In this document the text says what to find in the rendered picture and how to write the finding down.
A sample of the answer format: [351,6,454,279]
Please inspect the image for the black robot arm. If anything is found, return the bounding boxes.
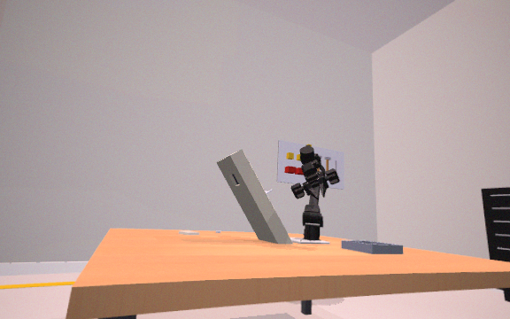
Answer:
[300,145,326,240]

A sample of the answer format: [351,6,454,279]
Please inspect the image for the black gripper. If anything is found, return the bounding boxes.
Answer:
[291,168,340,199]

